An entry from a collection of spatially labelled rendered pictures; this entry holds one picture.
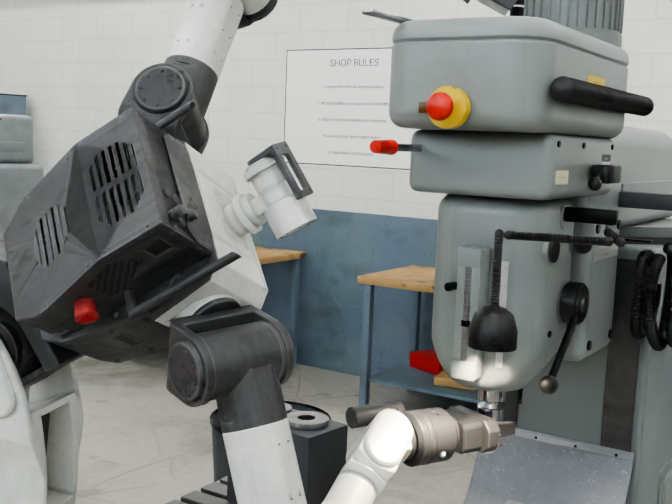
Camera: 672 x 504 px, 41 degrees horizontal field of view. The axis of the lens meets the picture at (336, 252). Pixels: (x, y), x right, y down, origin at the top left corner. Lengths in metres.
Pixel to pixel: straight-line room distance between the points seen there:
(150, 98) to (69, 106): 7.15
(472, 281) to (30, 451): 0.72
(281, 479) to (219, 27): 0.73
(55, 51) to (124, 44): 0.87
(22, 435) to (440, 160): 0.76
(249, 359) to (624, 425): 0.94
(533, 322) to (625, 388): 0.47
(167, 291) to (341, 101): 5.50
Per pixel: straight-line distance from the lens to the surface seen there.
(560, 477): 1.95
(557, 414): 1.96
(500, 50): 1.31
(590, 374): 1.92
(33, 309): 1.30
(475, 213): 1.46
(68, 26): 8.62
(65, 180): 1.31
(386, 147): 1.35
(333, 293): 6.74
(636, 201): 1.76
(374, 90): 6.52
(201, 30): 1.52
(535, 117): 1.31
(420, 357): 6.04
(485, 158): 1.41
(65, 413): 1.56
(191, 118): 1.44
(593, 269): 1.63
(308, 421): 1.81
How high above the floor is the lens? 1.71
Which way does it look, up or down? 7 degrees down
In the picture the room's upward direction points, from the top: 2 degrees clockwise
